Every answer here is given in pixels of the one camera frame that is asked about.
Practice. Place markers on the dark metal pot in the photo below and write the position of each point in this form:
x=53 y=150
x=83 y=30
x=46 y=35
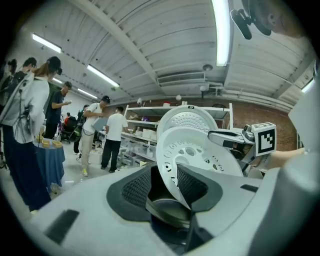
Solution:
x=170 y=207

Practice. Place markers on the white metal storage shelf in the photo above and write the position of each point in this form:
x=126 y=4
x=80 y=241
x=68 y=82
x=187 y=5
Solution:
x=142 y=140

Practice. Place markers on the person's right forearm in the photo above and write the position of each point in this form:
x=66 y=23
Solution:
x=282 y=156

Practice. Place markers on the white perforated steamer tray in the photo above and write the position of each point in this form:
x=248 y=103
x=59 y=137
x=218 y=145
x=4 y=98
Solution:
x=190 y=140

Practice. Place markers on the white security camera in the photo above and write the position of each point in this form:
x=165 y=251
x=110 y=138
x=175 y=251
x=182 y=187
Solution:
x=203 y=89

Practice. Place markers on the round ceiling smoke detector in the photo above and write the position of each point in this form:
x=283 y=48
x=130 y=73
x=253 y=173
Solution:
x=207 y=67

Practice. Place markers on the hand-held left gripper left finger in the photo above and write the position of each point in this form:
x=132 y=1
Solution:
x=87 y=220

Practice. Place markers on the table with blue cloth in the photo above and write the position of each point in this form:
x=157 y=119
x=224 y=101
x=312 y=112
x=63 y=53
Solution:
x=51 y=162

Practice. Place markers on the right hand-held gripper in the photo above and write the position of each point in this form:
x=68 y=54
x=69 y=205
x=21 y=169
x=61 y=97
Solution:
x=265 y=140

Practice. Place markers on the white rice cooker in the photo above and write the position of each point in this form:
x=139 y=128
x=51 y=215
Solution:
x=187 y=117

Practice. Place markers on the person's head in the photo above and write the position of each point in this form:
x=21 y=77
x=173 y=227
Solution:
x=285 y=17

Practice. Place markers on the black head-mounted camera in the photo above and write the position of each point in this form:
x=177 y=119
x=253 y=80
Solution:
x=247 y=17

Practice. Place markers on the person's white shirt torso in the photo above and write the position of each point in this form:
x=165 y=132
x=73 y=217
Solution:
x=306 y=117

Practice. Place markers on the long ceiling tube light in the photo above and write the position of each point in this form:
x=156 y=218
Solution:
x=222 y=32

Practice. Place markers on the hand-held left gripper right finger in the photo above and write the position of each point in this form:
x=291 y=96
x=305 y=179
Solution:
x=225 y=197

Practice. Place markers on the small yellow box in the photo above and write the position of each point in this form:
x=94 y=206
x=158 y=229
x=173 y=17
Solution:
x=39 y=139
x=46 y=143
x=57 y=144

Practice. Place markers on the grey laptop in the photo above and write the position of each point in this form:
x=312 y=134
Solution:
x=99 y=124

